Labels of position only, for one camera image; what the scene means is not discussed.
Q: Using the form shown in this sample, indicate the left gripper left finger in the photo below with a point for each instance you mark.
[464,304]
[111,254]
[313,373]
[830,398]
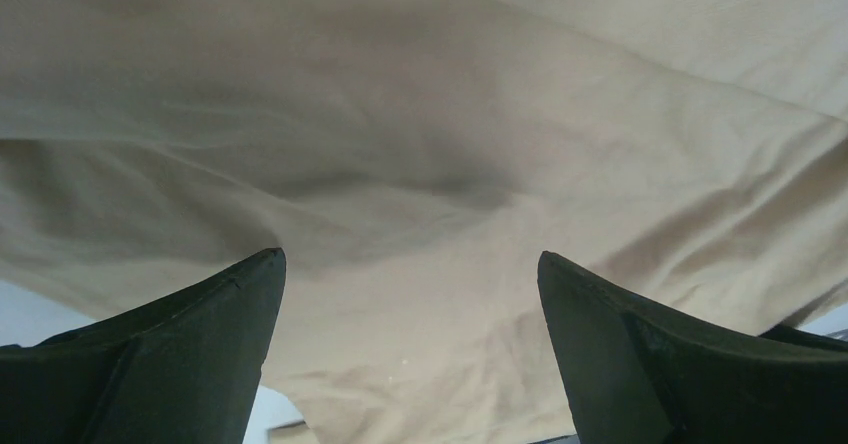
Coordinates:
[184,368]

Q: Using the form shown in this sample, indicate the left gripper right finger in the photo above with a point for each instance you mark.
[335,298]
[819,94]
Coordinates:
[637,371]

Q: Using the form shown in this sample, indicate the beige t shirt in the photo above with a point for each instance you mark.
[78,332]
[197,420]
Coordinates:
[413,158]

